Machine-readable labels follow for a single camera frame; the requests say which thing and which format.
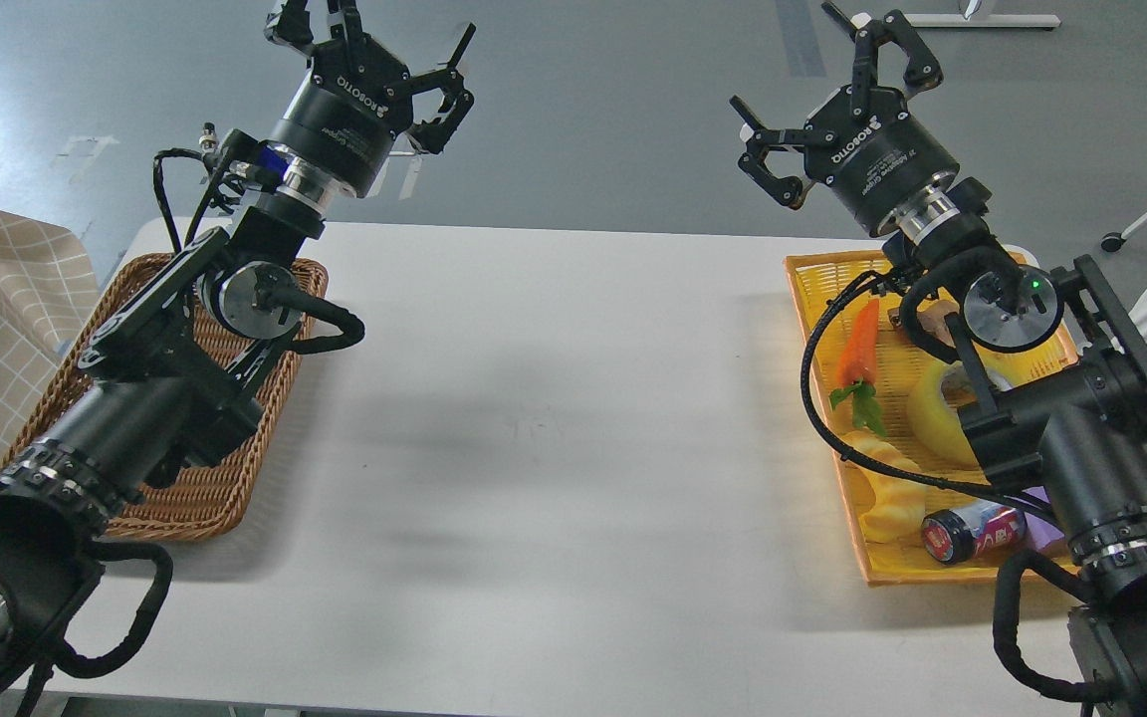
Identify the small dark jar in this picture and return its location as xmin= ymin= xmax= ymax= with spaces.
xmin=920 ymin=500 xmax=1027 ymax=566

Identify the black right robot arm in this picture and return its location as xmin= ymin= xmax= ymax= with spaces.
xmin=729 ymin=1 xmax=1147 ymax=716

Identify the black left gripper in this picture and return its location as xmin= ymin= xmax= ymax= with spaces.
xmin=265 ymin=0 xmax=477 ymax=198

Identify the orange toy carrot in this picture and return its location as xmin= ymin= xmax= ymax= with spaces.
xmin=827 ymin=298 xmax=887 ymax=437

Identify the yellow plastic basket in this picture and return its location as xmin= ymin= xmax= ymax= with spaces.
xmin=783 ymin=250 xmax=1077 ymax=586

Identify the white stand base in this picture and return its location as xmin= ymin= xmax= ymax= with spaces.
xmin=902 ymin=1 xmax=1063 ymax=31

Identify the yellow tape roll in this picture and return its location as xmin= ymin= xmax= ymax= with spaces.
xmin=906 ymin=359 xmax=980 ymax=469

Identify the yellow toy croissant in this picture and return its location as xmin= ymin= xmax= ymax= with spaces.
xmin=841 ymin=428 xmax=927 ymax=544

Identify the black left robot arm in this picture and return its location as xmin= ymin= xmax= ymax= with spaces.
xmin=0 ymin=1 xmax=475 ymax=716

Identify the brown toy animal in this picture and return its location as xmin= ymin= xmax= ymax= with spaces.
xmin=885 ymin=301 xmax=960 ymax=350

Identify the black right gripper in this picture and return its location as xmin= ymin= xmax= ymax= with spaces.
xmin=729 ymin=2 xmax=961 ymax=237

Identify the brown wicker basket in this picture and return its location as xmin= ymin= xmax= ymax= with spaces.
xmin=0 ymin=254 xmax=301 ymax=541

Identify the purple foam block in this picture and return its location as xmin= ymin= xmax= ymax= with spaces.
xmin=1023 ymin=511 xmax=1068 ymax=558

